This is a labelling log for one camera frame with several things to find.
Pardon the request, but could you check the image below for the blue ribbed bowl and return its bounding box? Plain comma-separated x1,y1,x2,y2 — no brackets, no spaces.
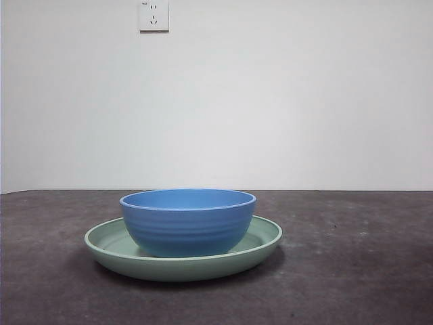
118,188,257,257

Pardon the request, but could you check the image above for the green round plate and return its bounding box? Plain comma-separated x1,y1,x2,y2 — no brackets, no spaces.
84,215,283,282

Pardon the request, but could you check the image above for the white wall socket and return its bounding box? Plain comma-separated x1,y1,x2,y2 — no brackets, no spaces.
139,0,170,34

